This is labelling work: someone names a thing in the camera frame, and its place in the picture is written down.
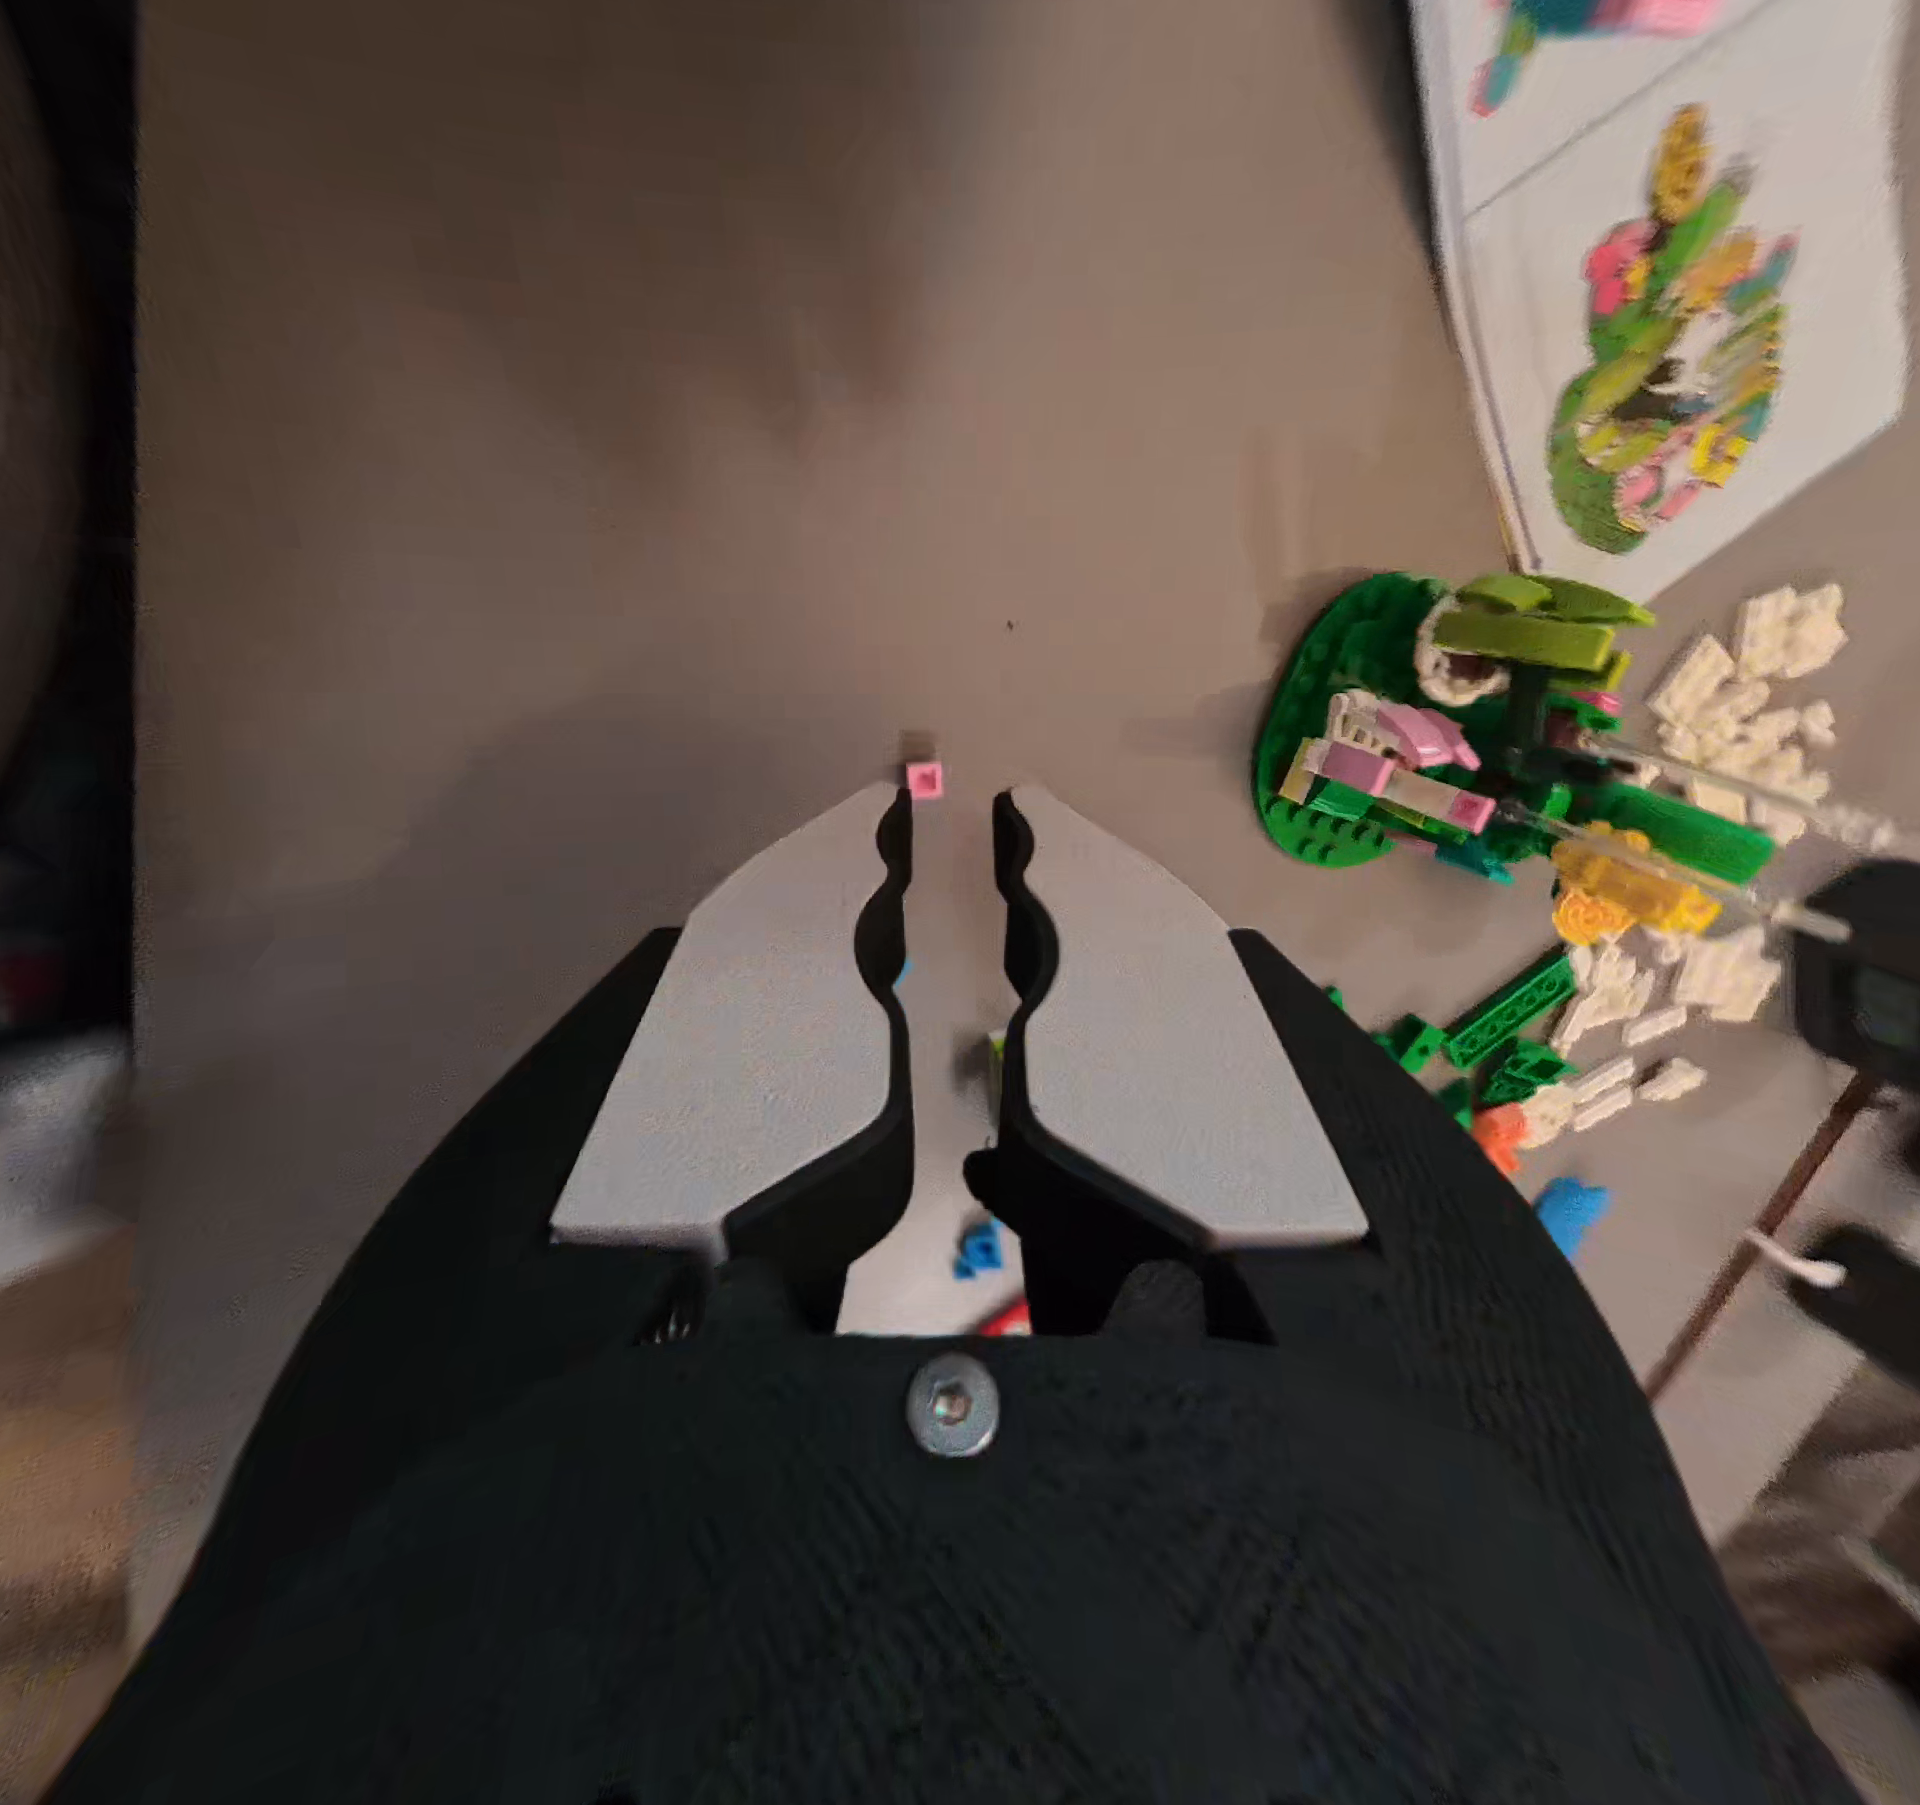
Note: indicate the lime green brick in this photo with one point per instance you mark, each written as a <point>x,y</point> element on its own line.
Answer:
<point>996,1069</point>

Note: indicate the thin brown rod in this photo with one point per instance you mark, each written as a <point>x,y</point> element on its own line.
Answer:
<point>1757,1242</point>

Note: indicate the brick instruction booklet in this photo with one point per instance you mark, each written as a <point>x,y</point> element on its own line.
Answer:
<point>1847,335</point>

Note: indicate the green brick flower model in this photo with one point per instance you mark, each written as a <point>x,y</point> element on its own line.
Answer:
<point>1336,665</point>

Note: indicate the pile of white bricks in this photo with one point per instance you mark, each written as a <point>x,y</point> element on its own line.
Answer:
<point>1725,973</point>
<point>1741,725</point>

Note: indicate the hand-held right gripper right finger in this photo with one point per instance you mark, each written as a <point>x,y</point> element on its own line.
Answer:
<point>1186,1040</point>

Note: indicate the blue rounded brick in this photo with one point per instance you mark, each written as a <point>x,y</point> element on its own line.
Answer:
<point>1576,1212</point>

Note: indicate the small blue brick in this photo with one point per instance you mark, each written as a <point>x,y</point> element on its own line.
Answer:
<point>982,1248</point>

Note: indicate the red brick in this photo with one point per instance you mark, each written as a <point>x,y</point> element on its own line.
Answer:
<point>1008,1320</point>

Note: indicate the long green brick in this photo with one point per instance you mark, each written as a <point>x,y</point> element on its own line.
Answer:
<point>1510,1013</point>

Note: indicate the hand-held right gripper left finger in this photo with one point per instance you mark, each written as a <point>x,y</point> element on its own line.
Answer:
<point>749,1040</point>

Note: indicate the orange brick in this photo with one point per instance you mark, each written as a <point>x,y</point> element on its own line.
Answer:
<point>1500,1143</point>

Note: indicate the black device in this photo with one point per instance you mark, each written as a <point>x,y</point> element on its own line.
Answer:
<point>1861,988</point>

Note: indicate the yellow brick cluster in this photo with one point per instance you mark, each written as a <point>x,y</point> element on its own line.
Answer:
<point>1636,877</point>

